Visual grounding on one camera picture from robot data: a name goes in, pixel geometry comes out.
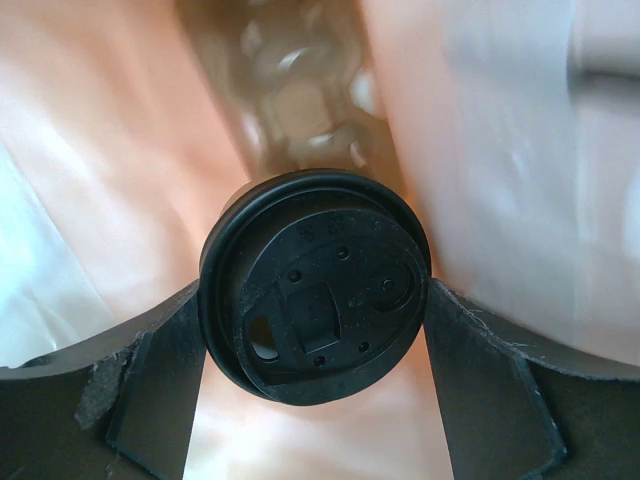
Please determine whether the brown pulp cup carrier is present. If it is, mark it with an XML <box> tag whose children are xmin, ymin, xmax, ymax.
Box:
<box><xmin>185</xmin><ymin>1</ymin><xmax>401</xmax><ymax>183</ymax></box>

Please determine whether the orange paper bag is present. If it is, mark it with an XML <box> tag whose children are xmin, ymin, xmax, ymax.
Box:
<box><xmin>1</xmin><ymin>1</ymin><xmax>639</xmax><ymax>479</ymax></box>

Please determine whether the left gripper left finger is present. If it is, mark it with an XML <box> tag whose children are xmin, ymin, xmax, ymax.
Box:
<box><xmin>1</xmin><ymin>283</ymin><xmax>206</xmax><ymax>479</ymax></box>

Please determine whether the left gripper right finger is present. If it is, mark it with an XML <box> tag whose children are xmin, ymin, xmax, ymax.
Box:
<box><xmin>424</xmin><ymin>279</ymin><xmax>639</xmax><ymax>479</ymax></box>

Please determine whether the black plastic cup lid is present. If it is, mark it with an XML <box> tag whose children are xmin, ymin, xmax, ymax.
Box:
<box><xmin>198</xmin><ymin>169</ymin><xmax>431</xmax><ymax>406</ymax></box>

